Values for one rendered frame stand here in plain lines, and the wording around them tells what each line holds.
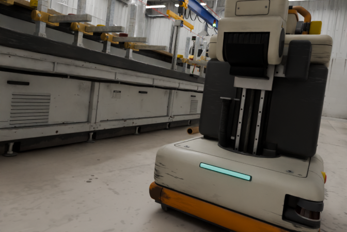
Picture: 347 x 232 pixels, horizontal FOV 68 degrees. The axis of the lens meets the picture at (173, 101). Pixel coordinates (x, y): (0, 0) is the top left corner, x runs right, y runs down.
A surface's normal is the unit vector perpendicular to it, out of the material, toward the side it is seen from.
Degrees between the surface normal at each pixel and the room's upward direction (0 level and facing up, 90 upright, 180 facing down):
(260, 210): 90
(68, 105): 90
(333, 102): 90
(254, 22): 98
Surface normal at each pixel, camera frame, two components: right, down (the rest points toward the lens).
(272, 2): -0.51, 0.12
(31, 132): 0.87, 0.13
